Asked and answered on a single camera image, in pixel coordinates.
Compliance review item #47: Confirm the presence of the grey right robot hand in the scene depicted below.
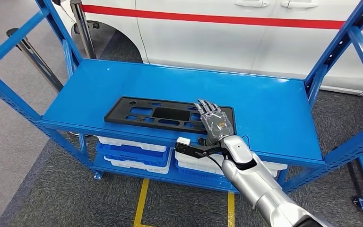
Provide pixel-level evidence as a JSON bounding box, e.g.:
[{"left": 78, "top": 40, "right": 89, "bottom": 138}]
[{"left": 194, "top": 99, "right": 235, "bottom": 147}]

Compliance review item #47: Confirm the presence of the black plastic plate bracket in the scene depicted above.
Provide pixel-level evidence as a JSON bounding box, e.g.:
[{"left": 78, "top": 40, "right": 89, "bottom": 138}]
[{"left": 104, "top": 96, "right": 237, "bottom": 135}]

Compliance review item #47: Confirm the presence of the white car red stripe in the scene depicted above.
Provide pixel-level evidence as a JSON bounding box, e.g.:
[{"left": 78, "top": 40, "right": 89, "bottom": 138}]
[{"left": 51, "top": 0, "right": 363, "bottom": 96}]

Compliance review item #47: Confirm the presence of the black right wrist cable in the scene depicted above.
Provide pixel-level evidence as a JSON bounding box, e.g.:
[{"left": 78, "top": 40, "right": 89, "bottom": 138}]
[{"left": 197, "top": 145, "right": 232, "bottom": 172}]

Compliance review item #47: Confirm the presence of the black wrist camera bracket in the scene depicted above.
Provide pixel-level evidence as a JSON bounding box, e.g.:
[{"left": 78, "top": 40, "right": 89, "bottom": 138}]
[{"left": 175, "top": 142, "right": 225, "bottom": 159}]

